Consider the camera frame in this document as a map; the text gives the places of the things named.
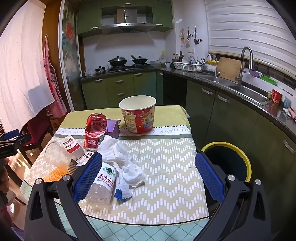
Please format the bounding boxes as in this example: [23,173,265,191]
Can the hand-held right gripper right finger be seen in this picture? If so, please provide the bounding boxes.
[195,152,272,241]

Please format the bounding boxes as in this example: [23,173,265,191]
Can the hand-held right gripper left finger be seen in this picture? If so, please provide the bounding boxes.
[24,152,103,241]

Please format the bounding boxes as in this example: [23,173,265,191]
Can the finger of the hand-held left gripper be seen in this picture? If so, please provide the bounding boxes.
[0,130,32,146]

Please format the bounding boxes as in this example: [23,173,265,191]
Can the clear plastic water bottle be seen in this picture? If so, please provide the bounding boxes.
[85,161,119,204]

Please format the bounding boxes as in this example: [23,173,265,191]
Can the small white bottle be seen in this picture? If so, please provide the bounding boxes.
[76,151,96,167]

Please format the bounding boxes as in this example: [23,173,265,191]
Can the foil tray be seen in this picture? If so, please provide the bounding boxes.
[68,159,79,174]

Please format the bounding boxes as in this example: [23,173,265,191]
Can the yellow rimmed trash bin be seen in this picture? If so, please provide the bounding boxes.
[200,142,252,186]

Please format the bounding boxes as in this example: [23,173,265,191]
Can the orange mesh mat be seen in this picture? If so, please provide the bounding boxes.
[43,166,78,183]

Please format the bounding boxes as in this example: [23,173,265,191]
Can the white red small box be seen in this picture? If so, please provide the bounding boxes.
[62,135,85,156]

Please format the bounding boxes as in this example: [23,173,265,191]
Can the white tissue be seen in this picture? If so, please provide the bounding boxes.
[97,135,147,189]

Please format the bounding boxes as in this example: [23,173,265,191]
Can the clear plastic cup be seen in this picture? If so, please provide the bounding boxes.
[44,140,72,171]

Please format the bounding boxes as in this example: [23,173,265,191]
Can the red soda can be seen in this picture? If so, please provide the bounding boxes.
[83,113,108,149]

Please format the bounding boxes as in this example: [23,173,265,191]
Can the purple carton box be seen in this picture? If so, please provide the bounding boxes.
[106,119,121,139]

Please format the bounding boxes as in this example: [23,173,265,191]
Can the red printed paper bucket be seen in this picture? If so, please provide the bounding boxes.
[119,95,157,134]

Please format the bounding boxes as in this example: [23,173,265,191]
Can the person's left hand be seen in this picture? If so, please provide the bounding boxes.
[0,158,11,195]

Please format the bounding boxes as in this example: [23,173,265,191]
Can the dark wooden chair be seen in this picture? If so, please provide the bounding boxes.
[18,111,55,163]

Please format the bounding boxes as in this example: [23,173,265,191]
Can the blue white wrapper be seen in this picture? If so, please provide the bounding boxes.
[113,188,132,204]

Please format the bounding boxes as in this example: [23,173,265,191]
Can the chevron patterned tablecloth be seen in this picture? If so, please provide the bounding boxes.
[20,105,210,224]

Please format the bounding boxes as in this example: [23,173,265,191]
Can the red checked apron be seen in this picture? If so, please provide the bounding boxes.
[43,38,67,118]

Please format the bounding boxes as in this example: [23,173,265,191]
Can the teal checked cloth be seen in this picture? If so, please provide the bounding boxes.
[54,197,210,241]

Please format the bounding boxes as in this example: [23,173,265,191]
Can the steel sink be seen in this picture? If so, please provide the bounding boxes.
[201,75,270,105]

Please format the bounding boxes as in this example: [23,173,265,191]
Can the crumpled rag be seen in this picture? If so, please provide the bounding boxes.
[283,107,296,119]

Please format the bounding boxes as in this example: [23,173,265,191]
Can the dark stone countertop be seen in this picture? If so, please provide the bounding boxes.
[80,65,296,135]

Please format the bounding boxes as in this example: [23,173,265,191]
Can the red instant noodle cup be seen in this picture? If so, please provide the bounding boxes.
[271,89,284,103]

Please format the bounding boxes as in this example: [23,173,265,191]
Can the small steel faucet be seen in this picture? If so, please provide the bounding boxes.
[206,54,219,77]

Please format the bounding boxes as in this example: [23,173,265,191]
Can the wooden cutting board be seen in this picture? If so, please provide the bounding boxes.
[217,57,245,81]

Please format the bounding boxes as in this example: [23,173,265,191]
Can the floral glass door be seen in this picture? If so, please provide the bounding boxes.
[59,0,86,112]

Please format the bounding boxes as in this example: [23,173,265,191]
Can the steel dish rack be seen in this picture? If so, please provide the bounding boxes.
[171,61,207,71]

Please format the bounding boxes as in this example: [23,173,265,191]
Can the green plastic tray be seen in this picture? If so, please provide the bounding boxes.
[260,75,277,84]

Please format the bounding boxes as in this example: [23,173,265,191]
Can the gas stove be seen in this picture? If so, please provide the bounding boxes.
[108,64,154,73]

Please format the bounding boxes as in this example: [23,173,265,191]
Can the tall steel faucet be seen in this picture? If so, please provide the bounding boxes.
[235,46,255,85]

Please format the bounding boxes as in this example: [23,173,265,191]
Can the black lidded wok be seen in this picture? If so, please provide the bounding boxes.
[108,56,128,67]

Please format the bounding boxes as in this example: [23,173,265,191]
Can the green upper cabinets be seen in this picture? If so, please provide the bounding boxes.
[76,0,174,37]

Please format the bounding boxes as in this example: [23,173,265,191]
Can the white window blinds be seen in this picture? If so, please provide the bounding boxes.
[206,0,294,72]

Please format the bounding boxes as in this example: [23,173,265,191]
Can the steel range hood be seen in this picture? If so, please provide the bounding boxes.
[101,22,156,32]

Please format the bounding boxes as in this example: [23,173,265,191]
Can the black wok with wooden handle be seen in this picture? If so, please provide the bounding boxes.
[130,55,149,65]

